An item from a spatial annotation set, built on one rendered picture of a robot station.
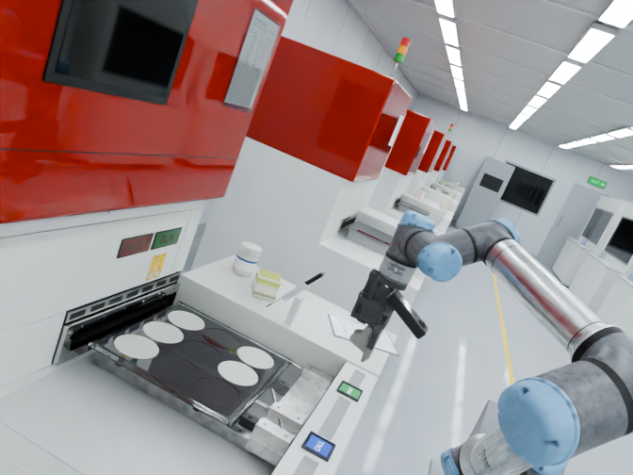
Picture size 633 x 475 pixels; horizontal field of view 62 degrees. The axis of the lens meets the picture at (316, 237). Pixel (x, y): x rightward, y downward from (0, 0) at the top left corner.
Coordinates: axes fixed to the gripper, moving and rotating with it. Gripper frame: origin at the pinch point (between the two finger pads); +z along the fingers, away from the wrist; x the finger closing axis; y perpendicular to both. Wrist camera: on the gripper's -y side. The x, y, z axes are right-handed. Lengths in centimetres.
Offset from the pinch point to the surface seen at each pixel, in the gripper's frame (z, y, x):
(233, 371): 15.8, 26.8, 7.3
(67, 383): 24, 53, 30
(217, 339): 15.9, 37.1, -2.6
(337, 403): 10.1, 1.3, 6.9
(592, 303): 81, -242, -807
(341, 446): 9.7, -3.8, 21.8
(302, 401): 17.7, 9.8, 0.0
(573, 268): 62, -237, -1027
